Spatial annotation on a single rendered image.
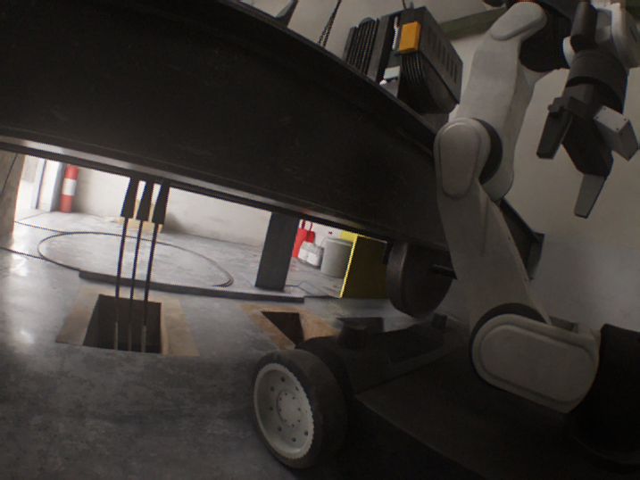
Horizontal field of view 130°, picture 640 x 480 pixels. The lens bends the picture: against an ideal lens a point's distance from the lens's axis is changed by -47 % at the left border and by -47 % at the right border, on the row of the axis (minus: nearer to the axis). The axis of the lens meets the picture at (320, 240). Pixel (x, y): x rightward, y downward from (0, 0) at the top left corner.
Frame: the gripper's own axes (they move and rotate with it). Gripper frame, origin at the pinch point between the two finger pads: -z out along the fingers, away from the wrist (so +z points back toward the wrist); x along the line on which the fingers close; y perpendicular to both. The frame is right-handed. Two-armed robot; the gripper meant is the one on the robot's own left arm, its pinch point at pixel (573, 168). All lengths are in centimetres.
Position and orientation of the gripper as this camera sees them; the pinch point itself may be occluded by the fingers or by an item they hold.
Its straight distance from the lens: 36.5
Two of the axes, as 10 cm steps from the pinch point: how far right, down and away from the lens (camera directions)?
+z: 5.4, -8.3, -1.4
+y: 1.3, 2.5, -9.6
